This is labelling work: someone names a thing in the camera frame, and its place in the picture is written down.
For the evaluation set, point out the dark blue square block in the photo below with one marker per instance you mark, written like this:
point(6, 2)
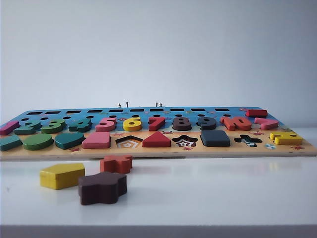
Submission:
point(215, 138)

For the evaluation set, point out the red digit seven piece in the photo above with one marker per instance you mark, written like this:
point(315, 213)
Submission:
point(154, 125)

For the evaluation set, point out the red triangle puzzle piece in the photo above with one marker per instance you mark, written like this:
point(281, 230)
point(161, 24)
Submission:
point(156, 141)

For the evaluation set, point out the brown digit eight piece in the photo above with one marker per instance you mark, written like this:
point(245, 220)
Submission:
point(182, 127)

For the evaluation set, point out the yellow digit six piece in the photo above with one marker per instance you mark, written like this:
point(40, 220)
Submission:
point(132, 127)

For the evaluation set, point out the dark blue digit nine piece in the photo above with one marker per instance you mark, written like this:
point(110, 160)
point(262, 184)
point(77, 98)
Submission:
point(206, 127)

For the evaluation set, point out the pink digit five piece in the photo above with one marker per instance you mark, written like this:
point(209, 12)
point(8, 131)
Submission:
point(104, 128)

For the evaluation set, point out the orange cross puzzle piece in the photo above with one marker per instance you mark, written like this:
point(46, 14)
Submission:
point(116, 164)

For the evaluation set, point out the pink square puzzle piece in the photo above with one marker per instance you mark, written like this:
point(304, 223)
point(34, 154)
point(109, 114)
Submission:
point(96, 141)

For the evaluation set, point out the orange number ten piece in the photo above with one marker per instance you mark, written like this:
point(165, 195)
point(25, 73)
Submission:
point(235, 125)

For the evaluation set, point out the dark teal digit four piece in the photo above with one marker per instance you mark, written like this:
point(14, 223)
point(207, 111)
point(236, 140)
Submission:
point(79, 128)

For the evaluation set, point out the brown star puzzle piece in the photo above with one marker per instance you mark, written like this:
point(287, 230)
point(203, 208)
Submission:
point(101, 189)

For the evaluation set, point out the teal heart puzzle piece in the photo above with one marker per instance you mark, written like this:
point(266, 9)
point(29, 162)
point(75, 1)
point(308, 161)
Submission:
point(69, 141)

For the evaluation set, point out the red bar puzzle piece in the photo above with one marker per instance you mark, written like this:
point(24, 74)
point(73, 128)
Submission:
point(257, 113)

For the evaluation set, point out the wooden number shape puzzle board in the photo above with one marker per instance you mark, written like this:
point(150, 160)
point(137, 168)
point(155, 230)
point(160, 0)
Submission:
point(62, 153)

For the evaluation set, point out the green digit three piece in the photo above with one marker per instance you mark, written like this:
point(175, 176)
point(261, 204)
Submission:
point(53, 129)

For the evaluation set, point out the pink angled sign piece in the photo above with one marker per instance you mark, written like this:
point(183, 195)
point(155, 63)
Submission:
point(266, 124)

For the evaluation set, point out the yellow pentagon puzzle piece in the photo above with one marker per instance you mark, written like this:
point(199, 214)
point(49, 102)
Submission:
point(62, 177)

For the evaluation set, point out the green oval puzzle piece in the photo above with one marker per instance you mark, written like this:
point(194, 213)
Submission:
point(37, 142)

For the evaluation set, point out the teal digit two piece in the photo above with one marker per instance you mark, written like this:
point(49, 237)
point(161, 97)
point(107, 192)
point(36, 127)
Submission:
point(29, 130)

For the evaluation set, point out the yellow sign puzzle piece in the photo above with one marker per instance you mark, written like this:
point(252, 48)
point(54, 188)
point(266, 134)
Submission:
point(287, 140)

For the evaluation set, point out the magenta digit one piece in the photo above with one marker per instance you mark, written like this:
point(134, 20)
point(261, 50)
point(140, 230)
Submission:
point(8, 127)

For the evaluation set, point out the teal rectangle puzzle piece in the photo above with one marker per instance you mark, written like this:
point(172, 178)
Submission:
point(10, 143)

